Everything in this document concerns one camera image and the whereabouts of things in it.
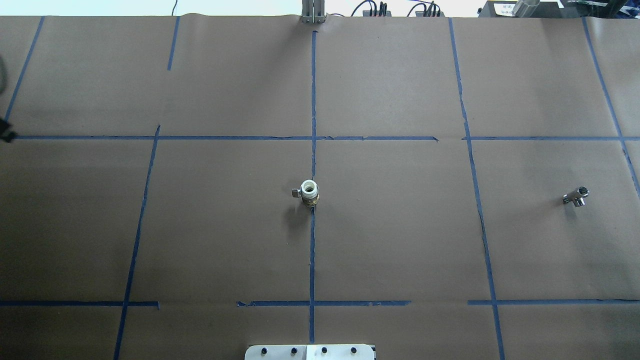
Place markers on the white brass PPR valve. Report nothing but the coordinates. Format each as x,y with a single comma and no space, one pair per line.
307,192

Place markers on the chrome tee pipe fitting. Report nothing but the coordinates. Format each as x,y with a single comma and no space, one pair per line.
576,197

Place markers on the black box under cylinder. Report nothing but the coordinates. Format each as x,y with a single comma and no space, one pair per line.
503,9

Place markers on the silver metal cylinder weight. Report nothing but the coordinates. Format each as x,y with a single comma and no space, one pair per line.
525,8

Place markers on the aluminium frame post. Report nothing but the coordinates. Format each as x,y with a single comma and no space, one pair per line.
313,11

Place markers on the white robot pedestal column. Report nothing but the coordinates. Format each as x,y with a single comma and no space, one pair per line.
357,351

